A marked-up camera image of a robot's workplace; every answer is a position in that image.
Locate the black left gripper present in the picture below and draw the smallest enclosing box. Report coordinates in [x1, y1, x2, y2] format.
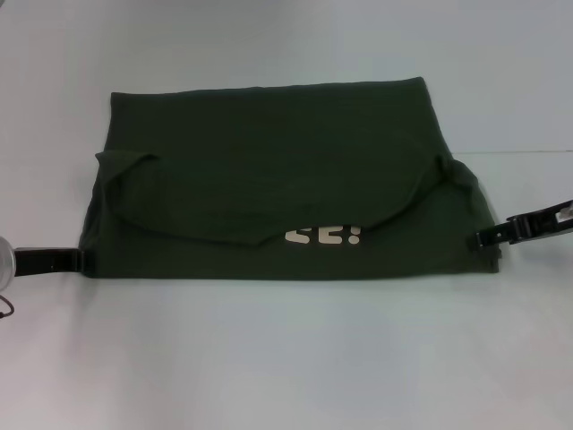
[13, 245, 98, 278]

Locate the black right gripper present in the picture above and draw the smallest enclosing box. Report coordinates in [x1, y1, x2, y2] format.
[465, 199, 573, 251]

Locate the dark green shirt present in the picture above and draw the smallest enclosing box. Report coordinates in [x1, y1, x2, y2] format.
[76, 76, 501, 284]

